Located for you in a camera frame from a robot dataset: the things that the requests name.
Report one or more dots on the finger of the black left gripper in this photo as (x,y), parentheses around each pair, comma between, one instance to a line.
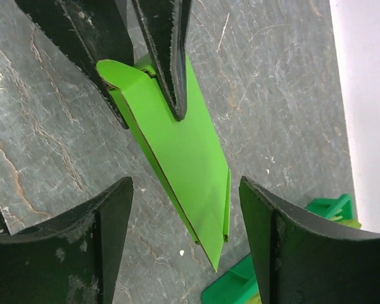
(164,25)
(86,31)

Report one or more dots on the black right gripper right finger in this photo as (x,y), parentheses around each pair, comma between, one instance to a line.
(300,257)

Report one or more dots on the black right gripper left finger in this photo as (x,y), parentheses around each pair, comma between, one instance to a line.
(73,257)

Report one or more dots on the green paper box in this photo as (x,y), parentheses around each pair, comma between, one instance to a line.
(186,155)

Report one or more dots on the green plastic crate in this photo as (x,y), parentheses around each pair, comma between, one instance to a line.
(239,283)

